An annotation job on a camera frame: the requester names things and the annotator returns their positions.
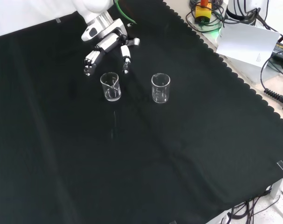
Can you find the black power adapter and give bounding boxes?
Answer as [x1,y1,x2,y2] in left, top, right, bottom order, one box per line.
[270,41,283,62]

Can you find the black cloth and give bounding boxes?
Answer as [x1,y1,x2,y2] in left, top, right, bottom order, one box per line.
[0,0,283,224]

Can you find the yellow stop button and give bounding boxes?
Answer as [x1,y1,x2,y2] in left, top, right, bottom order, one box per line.
[194,0,213,24]

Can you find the white bench leg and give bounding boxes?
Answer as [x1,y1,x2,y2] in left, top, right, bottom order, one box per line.
[269,175,283,199]

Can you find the black floor cables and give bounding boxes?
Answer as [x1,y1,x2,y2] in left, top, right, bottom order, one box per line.
[225,184,282,221]

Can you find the green cable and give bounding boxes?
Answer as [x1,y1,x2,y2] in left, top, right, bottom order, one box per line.
[115,0,138,25]

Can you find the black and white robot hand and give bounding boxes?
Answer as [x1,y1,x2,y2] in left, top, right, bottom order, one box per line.
[81,18,141,77]

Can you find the pale board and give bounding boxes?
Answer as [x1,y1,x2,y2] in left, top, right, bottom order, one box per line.
[216,22,281,69]

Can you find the clear glass beaker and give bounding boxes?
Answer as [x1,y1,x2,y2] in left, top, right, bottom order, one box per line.
[151,73,171,104]
[100,72,122,102]

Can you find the black cable with ribbed plug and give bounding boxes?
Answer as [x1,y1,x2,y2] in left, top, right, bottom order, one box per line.
[260,52,283,110]

